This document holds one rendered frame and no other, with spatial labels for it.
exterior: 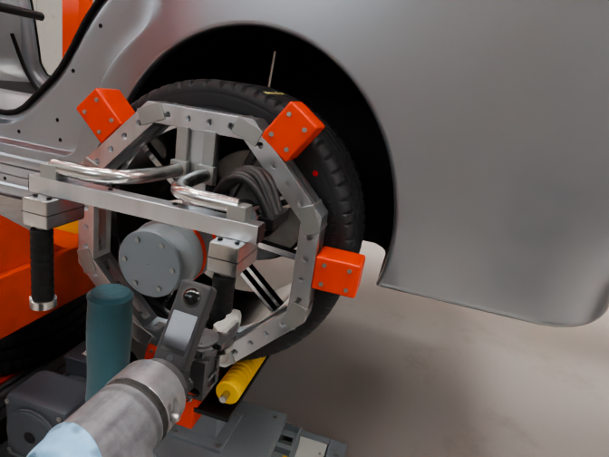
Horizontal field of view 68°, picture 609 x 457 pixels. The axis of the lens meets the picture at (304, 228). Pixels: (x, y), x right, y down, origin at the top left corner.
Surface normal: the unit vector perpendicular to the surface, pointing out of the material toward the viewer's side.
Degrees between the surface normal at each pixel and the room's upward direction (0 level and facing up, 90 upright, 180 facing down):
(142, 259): 90
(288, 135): 90
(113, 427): 30
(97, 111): 90
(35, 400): 22
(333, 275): 90
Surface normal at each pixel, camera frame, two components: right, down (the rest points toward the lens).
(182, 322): -0.15, -0.29
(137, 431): 0.85, -0.40
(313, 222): -0.25, 0.25
